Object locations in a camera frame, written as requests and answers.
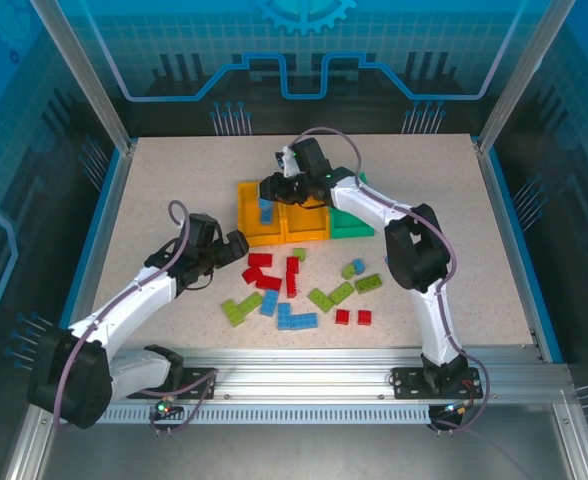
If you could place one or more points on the tall red lego brick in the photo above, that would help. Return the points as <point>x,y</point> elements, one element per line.
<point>290,286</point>

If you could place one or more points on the long blue lego brick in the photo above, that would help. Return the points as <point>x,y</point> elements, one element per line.
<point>305,321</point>

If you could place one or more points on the small red lego brick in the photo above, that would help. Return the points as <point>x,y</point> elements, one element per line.
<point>342,317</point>
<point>364,317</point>
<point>293,264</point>

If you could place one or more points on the long green lego brick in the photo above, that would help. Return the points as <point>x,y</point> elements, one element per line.
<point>367,283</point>

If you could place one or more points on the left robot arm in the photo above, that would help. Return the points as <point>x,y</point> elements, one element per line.
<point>124,300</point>

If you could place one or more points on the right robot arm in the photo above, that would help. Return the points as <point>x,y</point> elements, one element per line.
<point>414,250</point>

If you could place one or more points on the yellow plastic bin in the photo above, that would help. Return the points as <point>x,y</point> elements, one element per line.
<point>251,220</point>
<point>306,227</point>

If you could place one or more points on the small green lego brick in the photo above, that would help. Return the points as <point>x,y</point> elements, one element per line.
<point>299,253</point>
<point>348,272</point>

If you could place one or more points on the green plastic bin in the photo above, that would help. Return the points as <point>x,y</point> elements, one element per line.
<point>349,225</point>

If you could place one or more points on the small blue lego brick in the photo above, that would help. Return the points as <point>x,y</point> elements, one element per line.
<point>358,265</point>

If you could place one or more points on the small circuit board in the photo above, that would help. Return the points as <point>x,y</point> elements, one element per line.
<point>456,408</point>
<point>164,409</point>

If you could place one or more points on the aluminium side rail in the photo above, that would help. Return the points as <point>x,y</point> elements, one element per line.
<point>514,250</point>
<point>116,190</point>

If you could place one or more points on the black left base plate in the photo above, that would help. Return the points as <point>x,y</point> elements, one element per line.
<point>199,382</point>

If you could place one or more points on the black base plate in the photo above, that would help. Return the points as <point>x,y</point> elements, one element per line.
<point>406,384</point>
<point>199,382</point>

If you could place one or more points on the aluminium mounting rail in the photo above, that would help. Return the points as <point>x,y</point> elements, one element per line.
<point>299,370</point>

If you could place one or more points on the aluminium frame post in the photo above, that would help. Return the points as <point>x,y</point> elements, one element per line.
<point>524,75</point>
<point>84,75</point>

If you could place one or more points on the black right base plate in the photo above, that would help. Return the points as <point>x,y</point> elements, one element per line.
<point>406,384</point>

